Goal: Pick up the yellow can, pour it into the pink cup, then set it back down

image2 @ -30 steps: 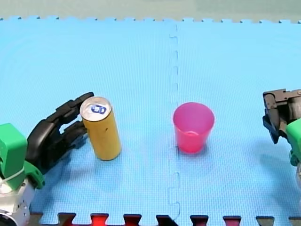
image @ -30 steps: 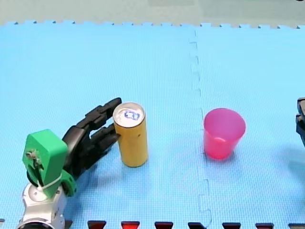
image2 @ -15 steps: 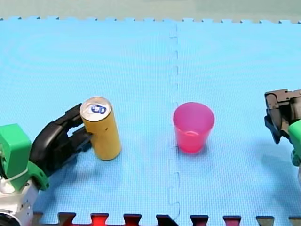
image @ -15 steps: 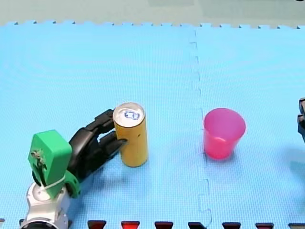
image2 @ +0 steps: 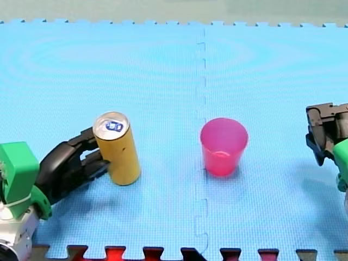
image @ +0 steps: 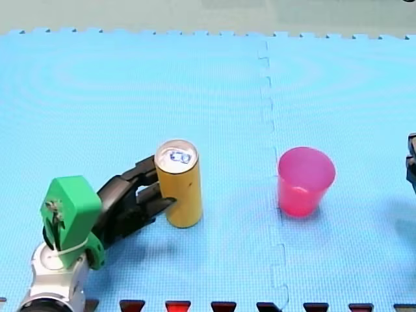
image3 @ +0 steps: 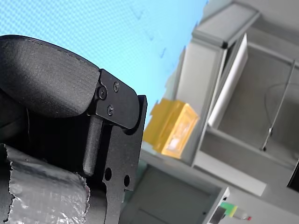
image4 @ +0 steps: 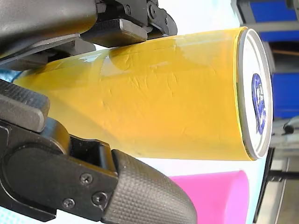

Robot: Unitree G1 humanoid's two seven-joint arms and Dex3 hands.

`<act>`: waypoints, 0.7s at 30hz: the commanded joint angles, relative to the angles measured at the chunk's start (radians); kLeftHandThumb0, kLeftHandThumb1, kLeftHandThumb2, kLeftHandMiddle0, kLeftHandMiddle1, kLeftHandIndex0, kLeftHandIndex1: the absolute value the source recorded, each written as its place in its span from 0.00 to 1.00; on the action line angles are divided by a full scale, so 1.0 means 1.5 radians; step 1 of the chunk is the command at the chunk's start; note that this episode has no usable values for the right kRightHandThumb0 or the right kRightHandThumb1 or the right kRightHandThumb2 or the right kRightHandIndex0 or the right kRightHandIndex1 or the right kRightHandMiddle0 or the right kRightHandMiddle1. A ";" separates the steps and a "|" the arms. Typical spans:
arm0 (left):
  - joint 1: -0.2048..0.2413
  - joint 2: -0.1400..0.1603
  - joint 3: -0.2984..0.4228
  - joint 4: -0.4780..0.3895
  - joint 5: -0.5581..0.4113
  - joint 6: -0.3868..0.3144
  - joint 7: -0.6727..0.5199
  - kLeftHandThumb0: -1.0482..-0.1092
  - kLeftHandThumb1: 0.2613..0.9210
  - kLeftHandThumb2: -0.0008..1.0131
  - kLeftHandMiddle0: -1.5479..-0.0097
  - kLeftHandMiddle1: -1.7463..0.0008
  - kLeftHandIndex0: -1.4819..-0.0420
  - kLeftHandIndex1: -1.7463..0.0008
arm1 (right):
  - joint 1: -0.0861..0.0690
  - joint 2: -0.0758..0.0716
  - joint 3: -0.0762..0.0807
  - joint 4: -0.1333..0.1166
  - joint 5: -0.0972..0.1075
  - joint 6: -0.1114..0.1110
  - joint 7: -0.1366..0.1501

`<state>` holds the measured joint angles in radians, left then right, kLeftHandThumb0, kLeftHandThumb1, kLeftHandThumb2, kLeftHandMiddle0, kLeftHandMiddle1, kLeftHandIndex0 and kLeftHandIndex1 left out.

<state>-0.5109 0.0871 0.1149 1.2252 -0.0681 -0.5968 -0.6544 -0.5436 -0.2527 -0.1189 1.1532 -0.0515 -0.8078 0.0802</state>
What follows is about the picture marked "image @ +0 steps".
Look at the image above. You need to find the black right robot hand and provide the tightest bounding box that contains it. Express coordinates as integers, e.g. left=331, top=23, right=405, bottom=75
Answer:
left=405, top=132, right=416, bottom=196

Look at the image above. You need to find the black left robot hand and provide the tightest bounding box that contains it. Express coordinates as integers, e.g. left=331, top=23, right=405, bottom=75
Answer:
left=91, top=155, right=177, bottom=250

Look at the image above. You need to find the yellow drink can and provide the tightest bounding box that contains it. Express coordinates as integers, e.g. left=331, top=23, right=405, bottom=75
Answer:
left=153, top=139, right=203, bottom=229

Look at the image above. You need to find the pink plastic cup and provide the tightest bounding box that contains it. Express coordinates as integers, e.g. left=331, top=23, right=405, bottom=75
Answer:
left=277, top=146, right=337, bottom=218

